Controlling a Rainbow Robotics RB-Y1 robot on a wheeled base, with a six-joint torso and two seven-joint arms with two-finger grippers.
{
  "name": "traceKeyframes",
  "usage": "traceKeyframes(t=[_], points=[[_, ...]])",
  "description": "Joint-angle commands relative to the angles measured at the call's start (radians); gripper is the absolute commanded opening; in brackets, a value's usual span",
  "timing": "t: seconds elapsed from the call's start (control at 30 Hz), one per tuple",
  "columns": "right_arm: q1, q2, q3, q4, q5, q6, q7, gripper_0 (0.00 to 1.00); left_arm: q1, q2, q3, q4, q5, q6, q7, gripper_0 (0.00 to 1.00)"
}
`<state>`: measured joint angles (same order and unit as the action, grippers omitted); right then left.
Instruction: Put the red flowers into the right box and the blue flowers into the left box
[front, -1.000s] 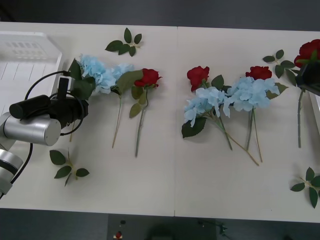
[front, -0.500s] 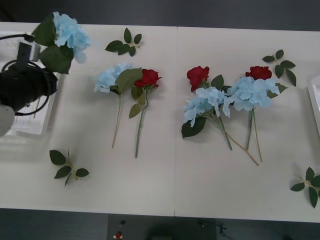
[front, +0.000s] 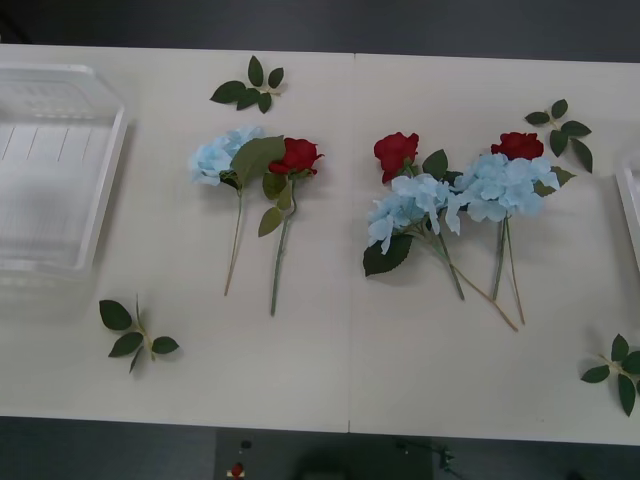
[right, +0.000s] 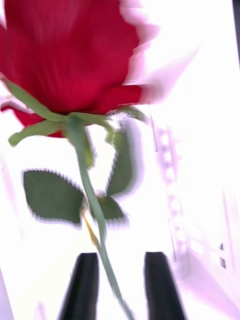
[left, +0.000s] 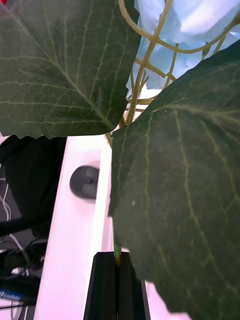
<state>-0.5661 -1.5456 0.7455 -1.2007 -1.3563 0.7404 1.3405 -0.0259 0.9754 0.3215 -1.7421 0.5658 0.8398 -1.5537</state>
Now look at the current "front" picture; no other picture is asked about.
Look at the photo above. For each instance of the red artificial rose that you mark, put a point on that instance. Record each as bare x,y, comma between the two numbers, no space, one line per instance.
300,155
517,145
395,150

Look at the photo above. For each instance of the pale blue artificial flower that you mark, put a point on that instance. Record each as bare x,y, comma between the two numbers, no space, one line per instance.
500,190
215,155
410,200

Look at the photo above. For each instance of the dark robot base, red buttons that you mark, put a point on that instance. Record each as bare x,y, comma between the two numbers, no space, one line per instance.
260,455

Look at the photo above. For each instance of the loose green leaf twig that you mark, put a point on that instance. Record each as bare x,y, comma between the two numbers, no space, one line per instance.
115,315
575,128
625,392
227,92

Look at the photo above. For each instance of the shallow white plastic box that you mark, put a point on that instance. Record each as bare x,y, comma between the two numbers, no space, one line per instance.
631,210
50,175

